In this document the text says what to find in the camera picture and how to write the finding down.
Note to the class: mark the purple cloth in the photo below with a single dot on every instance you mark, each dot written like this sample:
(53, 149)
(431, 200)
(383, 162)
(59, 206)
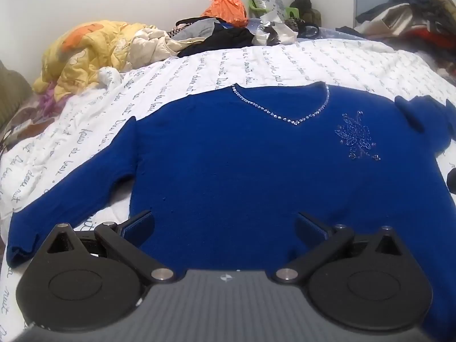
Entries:
(46, 101)

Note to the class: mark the crumpled silver plastic wrap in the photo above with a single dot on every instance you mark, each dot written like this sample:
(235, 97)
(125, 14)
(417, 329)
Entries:
(270, 30)

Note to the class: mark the cream cloth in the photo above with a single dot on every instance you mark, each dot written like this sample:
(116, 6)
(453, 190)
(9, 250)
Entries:
(153, 46)

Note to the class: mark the orange plastic bag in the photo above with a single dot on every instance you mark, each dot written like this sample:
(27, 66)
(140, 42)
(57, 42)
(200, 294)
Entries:
(224, 9)

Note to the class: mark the grey framed panel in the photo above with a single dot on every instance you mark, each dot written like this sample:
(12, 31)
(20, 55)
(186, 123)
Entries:
(370, 0)

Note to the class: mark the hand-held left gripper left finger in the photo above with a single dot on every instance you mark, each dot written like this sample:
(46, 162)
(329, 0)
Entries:
(140, 225)

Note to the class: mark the pile of mixed clothes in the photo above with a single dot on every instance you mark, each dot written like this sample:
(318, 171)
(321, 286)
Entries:
(420, 25)

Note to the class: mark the grey garment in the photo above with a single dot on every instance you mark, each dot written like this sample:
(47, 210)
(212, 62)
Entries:
(199, 28)

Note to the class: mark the green plastic stool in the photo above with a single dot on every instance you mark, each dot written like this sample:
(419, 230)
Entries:
(254, 5)

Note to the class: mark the white script-printed bed quilt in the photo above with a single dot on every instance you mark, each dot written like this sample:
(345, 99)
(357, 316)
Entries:
(249, 64)

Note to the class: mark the yellow quilted blanket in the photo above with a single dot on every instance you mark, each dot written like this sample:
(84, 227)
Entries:
(82, 53)

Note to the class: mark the olive green bag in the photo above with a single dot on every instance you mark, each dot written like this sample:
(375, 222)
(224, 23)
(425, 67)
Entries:
(306, 7)

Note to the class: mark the blue knit sweater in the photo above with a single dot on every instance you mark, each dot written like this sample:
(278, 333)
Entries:
(231, 167)

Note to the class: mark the olive cushion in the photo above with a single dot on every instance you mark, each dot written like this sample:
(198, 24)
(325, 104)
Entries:
(14, 92)

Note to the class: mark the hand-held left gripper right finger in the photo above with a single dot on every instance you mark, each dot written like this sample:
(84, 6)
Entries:
(309, 228)

